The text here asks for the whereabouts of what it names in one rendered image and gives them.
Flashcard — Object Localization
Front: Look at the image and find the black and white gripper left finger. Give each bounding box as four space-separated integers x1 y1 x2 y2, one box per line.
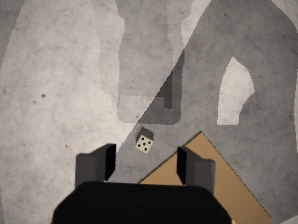
75 143 116 188

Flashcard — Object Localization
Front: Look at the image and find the orange flat mat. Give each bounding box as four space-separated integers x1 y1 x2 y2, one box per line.
139 133 273 224

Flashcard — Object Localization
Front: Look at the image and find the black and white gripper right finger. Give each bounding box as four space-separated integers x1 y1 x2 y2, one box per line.
176 146 216 196

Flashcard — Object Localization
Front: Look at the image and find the white die with black pips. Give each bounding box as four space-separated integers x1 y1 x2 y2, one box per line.
135 134 154 153

